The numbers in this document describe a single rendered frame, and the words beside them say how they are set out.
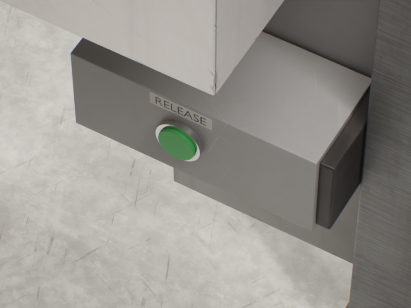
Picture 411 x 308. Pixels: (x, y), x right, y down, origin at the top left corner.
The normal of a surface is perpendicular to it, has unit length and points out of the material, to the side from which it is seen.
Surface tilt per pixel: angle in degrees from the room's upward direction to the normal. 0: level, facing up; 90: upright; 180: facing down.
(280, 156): 90
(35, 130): 0
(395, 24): 90
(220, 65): 90
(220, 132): 90
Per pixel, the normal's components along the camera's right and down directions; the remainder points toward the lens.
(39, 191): 0.00, -0.60
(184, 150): -0.50, 0.69
